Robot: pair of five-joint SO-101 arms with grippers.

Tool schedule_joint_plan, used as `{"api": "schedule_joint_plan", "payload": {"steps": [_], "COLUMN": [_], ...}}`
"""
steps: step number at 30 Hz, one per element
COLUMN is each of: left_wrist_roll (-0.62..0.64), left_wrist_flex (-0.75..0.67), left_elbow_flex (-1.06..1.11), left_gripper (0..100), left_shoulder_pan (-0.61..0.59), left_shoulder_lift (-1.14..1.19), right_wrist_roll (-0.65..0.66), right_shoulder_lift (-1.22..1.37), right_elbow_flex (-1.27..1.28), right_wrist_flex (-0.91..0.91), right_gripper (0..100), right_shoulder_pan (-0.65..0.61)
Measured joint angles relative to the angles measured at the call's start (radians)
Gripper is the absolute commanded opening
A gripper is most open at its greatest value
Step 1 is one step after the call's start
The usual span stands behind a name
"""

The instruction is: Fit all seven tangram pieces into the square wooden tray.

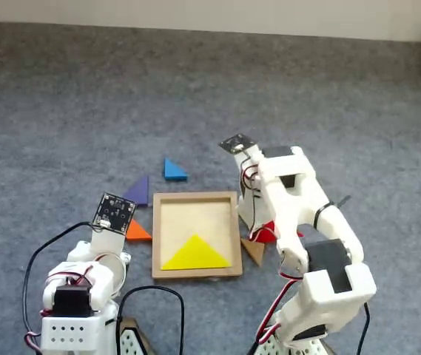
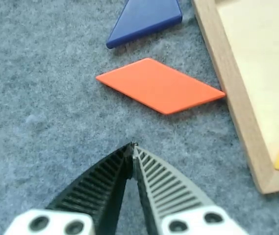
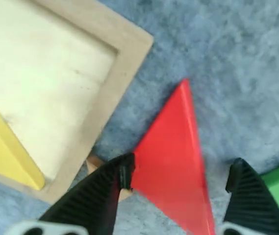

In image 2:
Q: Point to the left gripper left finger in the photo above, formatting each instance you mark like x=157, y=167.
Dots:
x=97, y=186

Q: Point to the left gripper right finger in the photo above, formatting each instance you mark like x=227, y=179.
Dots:
x=168, y=183

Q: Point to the orange parallelogram tangram piece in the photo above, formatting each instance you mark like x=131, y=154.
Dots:
x=160, y=85

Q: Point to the square wooden tray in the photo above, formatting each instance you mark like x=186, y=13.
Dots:
x=252, y=85

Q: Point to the blue triangle tangram piece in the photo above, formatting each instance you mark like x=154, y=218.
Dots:
x=147, y=22

